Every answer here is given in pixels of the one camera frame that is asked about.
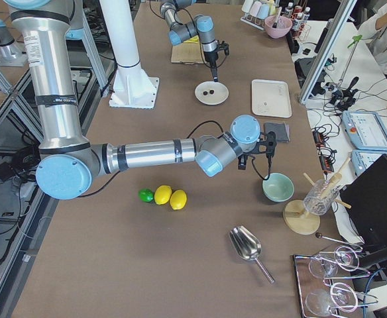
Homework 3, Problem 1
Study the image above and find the cream round plate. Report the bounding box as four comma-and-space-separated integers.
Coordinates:
194, 81, 229, 105

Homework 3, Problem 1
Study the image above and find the clear textured glass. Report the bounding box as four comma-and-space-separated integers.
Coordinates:
304, 180, 339, 216

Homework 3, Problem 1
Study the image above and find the black monitor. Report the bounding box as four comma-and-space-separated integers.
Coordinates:
340, 154, 387, 245

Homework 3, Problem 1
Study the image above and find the wooden cup stand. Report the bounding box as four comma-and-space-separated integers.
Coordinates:
283, 157, 352, 235

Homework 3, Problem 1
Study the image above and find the grey folded cloth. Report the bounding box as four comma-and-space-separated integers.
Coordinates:
264, 122, 290, 143

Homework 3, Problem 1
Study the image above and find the green lime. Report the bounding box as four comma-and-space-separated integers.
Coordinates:
138, 188, 154, 203

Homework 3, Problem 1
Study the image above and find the cup rack with cups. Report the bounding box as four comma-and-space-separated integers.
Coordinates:
241, 0, 276, 30

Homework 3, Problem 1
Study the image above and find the yellow lemon outer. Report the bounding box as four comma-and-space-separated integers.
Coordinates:
170, 189, 188, 211

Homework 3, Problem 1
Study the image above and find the yellow lemon near lime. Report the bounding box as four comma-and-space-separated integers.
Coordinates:
154, 185, 172, 205

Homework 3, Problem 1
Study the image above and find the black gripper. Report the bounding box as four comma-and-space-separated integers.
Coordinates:
238, 131, 276, 177
202, 40, 229, 82

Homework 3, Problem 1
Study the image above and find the wine glass rack tray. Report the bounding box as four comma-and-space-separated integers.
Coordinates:
292, 243, 387, 317

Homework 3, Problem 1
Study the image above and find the steel scoop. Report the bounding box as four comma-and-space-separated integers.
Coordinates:
229, 225, 275, 284

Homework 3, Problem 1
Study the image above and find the pale green bowl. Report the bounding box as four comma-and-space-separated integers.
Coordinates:
262, 172, 294, 203

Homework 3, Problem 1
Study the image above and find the wooden cutting board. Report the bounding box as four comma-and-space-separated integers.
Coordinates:
170, 36, 204, 65

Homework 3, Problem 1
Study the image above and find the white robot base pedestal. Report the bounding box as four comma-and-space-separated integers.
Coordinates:
100, 0, 159, 109

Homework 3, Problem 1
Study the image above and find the teach pendant tablet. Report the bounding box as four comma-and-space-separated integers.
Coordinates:
342, 111, 387, 151

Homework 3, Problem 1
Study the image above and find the cream rectangular tray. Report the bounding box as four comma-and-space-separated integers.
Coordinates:
251, 79, 292, 118

